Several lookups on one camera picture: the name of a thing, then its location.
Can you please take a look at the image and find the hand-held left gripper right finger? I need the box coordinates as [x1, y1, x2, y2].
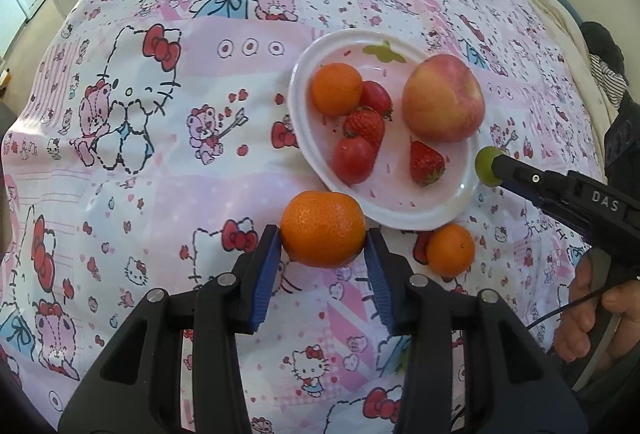
[363, 228, 588, 434]

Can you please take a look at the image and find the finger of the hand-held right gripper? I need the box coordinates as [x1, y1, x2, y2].
[492, 154, 571, 215]

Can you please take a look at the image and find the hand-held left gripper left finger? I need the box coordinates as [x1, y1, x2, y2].
[59, 224, 283, 434]

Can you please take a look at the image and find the green grape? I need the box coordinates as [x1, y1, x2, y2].
[474, 146, 503, 187]

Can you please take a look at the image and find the orange mandarin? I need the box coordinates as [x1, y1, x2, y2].
[280, 190, 367, 268]
[425, 223, 476, 278]
[311, 62, 364, 117]

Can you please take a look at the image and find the pink strawberry print plate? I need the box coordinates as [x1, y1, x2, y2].
[287, 30, 482, 231]

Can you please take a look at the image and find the red strawberry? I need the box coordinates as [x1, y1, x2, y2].
[343, 107, 386, 150]
[409, 140, 446, 187]

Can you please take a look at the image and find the red yellow apple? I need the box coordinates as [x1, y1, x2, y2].
[401, 54, 485, 144]

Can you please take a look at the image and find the red cherry tomato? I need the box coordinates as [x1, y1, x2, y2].
[332, 135, 377, 185]
[357, 80, 393, 117]

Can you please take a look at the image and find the person's right hand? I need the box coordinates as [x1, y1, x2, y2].
[554, 251, 640, 367]

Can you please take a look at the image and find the striped shirt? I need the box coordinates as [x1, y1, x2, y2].
[589, 55, 630, 107]

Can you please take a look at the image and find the pink cartoon printed blanket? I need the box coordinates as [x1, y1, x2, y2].
[0, 0, 608, 434]

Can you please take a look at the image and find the dark cloth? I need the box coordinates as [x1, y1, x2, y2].
[580, 21, 630, 115]

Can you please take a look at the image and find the black cable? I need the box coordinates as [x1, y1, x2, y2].
[522, 289, 608, 332]

